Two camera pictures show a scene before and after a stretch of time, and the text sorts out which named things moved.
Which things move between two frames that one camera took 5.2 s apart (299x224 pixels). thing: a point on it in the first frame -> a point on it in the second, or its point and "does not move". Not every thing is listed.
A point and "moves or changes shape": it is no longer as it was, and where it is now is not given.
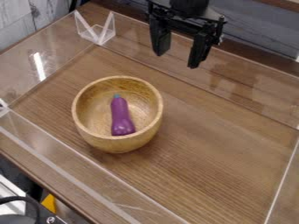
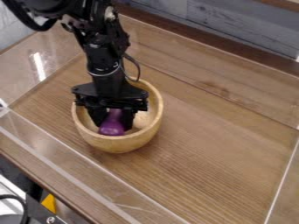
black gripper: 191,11 -> 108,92
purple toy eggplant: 122,122 moves or changes shape
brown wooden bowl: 92,114 does not move
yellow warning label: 49,203 does not move
